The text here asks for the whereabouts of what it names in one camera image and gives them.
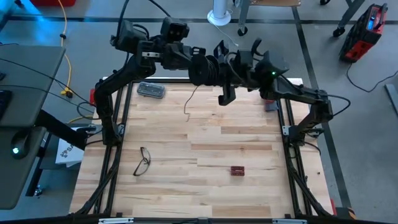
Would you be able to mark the black computer mouse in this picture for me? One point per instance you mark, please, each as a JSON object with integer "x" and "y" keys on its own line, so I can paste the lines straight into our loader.
{"x": 22, "y": 141}

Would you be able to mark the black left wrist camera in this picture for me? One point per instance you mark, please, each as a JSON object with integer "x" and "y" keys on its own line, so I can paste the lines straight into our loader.
{"x": 174, "y": 29}

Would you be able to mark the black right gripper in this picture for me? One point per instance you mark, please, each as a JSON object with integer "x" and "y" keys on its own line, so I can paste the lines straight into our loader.
{"x": 245, "y": 70}

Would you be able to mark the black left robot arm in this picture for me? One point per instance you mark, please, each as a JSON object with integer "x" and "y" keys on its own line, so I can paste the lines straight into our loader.
{"x": 124, "y": 76}

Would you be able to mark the black eyeglasses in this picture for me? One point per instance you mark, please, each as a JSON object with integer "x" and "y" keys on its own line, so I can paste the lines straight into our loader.
{"x": 145, "y": 155}

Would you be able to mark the red bit holder block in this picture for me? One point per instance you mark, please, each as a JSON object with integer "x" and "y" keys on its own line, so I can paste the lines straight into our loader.
{"x": 237, "y": 171}

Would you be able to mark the red bin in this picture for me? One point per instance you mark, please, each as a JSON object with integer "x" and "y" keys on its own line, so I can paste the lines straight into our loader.
{"x": 53, "y": 2}

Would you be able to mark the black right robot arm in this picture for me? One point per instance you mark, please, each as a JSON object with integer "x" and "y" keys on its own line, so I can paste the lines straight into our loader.
{"x": 298, "y": 93}

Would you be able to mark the red black tool case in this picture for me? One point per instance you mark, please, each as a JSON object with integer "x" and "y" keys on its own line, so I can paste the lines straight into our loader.
{"x": 363, "y": 34}

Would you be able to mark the white printed box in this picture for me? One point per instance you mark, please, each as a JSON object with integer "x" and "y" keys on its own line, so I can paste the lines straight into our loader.
{"x": 66, "y": 155}

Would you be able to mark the black caster wheel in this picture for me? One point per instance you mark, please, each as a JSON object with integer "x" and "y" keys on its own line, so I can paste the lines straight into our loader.
{"x": 325, "y": 1}

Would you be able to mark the white pole base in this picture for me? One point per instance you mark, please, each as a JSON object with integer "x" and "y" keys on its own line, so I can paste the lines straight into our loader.
{"x": 219, "y": 15}

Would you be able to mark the red corner clamp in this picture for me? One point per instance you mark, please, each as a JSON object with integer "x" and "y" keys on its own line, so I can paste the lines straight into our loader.
{"x": 92, "y": 96}

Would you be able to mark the grey side table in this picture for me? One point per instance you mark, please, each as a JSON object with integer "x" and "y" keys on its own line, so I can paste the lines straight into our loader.
{"x": 28, "y": 79}

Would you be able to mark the grey cart leg with caster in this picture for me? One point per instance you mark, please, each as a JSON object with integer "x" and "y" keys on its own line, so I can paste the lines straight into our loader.
{"x": 351, "y": 12}

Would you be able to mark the grey red plastic piece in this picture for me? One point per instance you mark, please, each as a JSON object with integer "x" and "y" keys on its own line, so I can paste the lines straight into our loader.
{"x": 271, "y": 105}

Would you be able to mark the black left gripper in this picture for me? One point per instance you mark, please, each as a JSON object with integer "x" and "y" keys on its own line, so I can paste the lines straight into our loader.
{"x": 174, "y": 56}

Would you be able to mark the black diagonal strut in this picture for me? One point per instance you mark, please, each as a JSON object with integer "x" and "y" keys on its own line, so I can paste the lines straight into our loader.
{"x": 73, "y": 138}

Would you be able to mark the wooden top rolling table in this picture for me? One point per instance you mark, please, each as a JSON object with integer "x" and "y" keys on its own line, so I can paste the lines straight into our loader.
{"x": 244, "y": 15}

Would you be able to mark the flat white tray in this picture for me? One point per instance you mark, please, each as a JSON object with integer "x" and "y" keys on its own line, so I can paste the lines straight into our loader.
{"x": 151, "y": 90}

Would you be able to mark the black desk leg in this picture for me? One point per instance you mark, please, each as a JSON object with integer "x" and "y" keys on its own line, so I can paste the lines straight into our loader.
{"x": 34, "y": 177}

